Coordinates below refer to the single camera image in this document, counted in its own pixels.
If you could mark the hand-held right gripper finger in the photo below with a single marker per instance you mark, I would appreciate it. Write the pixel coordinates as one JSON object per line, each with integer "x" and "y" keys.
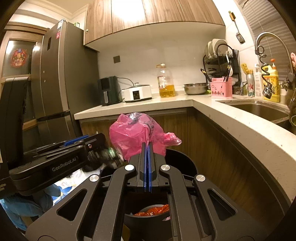
{"x": 149, "y": 171}
{"x": 145, "y": 171}

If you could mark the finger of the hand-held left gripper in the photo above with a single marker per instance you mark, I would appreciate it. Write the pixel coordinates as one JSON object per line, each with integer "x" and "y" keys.
{"x": 75, "y": 139}
{"x": 94, "y": 141}

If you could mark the black plastic bin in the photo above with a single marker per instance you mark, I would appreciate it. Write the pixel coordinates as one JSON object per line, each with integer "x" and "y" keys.
{"x": 180, "y": 162}

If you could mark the bright pink plastic bag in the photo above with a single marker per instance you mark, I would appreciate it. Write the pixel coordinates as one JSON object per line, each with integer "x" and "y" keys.
{"x": 129, "y": 134}

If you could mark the red plastic bag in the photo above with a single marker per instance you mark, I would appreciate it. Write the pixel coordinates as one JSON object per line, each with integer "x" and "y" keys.
{"x": 152, "y": 211}

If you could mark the black air fryer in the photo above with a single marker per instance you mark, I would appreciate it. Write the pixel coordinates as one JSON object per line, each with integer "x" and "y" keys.
{"x": 108, "y": 90}

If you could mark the grey steel refrigerator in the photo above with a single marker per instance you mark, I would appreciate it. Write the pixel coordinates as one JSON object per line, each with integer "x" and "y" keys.
{"x": 60, "y": 81}

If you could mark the white rice cooker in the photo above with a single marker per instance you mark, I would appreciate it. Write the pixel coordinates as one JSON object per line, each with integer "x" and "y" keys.
{"x": 137, "y": 93}

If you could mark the cooking oil bottle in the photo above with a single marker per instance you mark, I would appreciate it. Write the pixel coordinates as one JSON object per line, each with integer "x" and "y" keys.
{"x": 166, "y": 88}

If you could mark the steel mixing bowl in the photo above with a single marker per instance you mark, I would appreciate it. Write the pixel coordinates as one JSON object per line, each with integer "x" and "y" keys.
{"x": 195, "y": 89}

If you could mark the wooden glass panel door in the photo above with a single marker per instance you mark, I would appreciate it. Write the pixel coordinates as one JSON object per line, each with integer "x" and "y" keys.
{"x": 9, "y": 67}

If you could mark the flower decal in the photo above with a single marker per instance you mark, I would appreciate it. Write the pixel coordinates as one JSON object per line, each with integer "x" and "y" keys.
{"x": 19, "y": 57}

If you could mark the pink utensil holder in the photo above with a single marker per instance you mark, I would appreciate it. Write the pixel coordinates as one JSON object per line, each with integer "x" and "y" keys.
{"x": 220, "y": 89}

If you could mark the black chopsticks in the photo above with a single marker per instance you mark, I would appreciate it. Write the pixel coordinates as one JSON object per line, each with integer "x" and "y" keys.
{"x": 225, "y": 76}

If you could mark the steel kitchen sink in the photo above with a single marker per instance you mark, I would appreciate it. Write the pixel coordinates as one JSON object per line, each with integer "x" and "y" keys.
{"x": 259, "y": 111}

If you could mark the white soup spoon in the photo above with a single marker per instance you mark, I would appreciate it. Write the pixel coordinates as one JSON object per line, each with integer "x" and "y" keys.
{"x": 228, "y": 67}

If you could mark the beer can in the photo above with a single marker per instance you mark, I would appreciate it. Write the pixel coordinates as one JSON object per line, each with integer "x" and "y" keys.
{"x": 250, "y": 87}

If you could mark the white plate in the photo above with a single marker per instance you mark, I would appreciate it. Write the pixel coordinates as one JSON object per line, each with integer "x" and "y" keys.
{"x": 220, "y": 45}
{"x": 209, "y": 48}

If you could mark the wooden upper cabinet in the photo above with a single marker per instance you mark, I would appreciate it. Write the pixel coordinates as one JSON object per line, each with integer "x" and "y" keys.
{"x": 150, "y": 14}

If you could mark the yellow dish brush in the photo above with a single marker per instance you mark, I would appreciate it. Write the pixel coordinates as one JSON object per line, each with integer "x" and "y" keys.
{"x": 245, "y": 68}

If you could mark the white pump bottle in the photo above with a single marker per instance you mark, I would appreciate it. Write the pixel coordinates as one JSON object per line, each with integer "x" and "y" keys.
{"x": 257, "y": 80}

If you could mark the steel sink strainer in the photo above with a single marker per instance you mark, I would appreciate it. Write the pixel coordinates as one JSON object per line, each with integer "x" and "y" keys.
{"x": 293, "y": 120}

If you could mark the yellow detergent bottle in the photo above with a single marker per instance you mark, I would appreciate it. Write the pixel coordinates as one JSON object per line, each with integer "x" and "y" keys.
{"x": 274, "y": 81}

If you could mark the hanging slotted spatula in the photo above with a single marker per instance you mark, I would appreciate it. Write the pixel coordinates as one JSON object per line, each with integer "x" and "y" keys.
{"x": 240, "y": 38}

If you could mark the pink dish cloth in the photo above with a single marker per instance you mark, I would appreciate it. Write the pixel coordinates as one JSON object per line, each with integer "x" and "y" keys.
{"x": 293, "y": 59}

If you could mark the steel kitchen faucet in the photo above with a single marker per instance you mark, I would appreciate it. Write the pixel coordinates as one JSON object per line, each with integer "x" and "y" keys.
{"x": 272, "y": 34}

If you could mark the grey window blinds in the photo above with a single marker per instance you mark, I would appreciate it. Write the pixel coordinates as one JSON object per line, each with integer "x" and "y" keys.
{"x": 268, "y": 16}

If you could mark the dark wall outlet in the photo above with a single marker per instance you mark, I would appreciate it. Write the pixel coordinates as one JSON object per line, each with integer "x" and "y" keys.
{"x": 117, "y": 59}

